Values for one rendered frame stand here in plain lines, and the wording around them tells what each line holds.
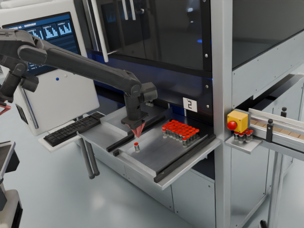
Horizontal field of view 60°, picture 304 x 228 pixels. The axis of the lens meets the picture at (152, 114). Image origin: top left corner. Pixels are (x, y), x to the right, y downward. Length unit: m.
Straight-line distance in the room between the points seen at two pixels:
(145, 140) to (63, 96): 0.72
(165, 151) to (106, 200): 1.21
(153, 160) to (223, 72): 0.49
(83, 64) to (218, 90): 0.60
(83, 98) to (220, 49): 1.09
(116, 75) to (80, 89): 0.98
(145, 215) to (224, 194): 0.83
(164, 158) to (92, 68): 0.55
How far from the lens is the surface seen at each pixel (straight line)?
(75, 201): 2.46
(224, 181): 1.46
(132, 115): 1.03
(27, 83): 1.30
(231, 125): 1.18
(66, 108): 1.86
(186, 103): 1.35
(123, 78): 0.92
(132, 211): 2.23
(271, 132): 1.27
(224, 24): 1.10
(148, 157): 1.23
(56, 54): 0.81
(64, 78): 1.81
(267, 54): 1.47
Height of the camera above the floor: 1.62
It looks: 28 degrees down
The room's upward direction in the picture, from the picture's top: 8 degrees counter-clockwise
